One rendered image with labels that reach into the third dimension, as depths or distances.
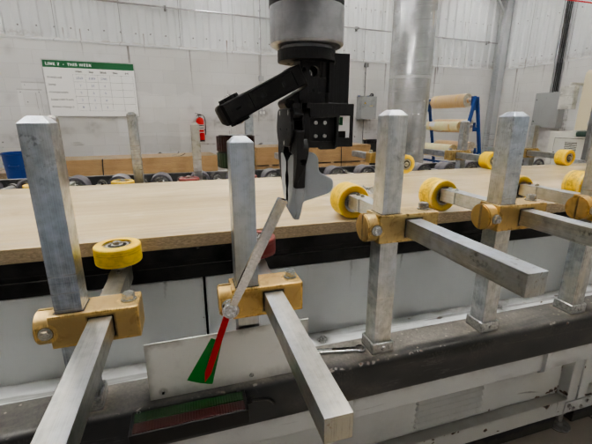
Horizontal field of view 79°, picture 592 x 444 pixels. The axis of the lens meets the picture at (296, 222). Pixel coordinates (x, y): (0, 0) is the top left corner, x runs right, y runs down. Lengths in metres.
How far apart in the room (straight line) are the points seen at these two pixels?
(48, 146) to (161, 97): 7.14
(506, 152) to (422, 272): 0.39
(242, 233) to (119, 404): 0.33
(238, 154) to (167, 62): 7.23
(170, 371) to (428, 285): 0.68
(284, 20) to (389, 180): 0.30
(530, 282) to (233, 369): 0.45
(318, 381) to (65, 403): 0.25
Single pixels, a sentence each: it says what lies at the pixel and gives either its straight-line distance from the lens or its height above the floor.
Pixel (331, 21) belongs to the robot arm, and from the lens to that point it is 0.46.
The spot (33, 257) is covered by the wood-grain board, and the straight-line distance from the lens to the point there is 0.82.
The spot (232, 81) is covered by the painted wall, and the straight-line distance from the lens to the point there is 7.87.
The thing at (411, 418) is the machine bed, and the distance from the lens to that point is 1.33.
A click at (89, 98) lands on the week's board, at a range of 7.68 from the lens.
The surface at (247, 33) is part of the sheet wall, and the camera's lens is 8.11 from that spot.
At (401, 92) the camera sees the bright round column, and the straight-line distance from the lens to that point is 4.55.
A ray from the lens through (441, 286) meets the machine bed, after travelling 1.07.
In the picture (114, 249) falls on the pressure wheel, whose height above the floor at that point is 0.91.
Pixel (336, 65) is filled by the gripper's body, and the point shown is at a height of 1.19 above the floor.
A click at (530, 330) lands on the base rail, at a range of 0.94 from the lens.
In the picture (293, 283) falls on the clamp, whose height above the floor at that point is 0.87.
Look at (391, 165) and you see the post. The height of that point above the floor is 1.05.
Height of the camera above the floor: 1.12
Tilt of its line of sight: 16 degrees down
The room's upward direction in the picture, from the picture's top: straight up
